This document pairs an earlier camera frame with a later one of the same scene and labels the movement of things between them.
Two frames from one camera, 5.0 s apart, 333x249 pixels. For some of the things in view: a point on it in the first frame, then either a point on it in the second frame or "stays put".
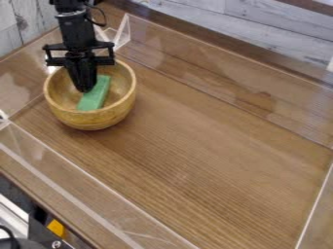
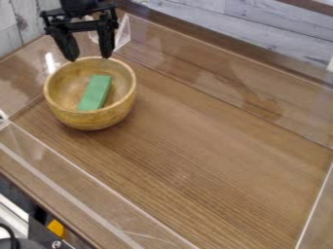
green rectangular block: (92, 99) stays put
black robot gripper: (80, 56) -> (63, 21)
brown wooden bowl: (62, 98) stays put
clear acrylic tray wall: (88, 206) stays put
